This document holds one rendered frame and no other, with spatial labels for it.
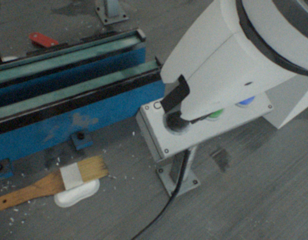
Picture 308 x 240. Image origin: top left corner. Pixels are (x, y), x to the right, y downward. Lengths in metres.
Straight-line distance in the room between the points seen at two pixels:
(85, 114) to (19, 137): 0.13
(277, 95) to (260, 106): 0.28
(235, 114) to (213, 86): 0.22
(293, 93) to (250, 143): 0.14
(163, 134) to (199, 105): 0.16
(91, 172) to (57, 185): 0.07
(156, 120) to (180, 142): 0.04
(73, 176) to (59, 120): 0.11
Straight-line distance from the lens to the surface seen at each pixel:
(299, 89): 0.65
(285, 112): 0.70
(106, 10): 0.93
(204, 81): 0.17
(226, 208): 0.61
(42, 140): 0.64
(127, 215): 0.58
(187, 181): 0.61
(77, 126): 0.63
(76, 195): 0.60
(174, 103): 0.22
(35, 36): 0.88
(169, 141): 0.35
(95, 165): 0.62
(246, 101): 0.40
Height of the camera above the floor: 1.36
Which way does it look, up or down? 55 degrees down
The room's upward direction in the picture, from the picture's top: 6 degrees clockwise
